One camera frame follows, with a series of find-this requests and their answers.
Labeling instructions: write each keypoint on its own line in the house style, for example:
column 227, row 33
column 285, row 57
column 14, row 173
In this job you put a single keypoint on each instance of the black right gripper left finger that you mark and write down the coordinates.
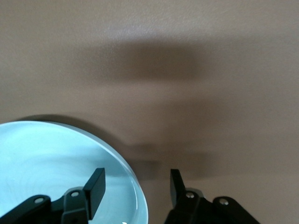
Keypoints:
column 94, row 191

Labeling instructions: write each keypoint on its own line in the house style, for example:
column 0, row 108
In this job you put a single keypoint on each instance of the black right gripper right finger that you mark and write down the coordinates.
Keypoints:
column 177, row 193

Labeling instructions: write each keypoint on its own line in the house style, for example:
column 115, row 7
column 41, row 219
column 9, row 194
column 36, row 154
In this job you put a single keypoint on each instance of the light blue round plate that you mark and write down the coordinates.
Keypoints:
column 46, row 158

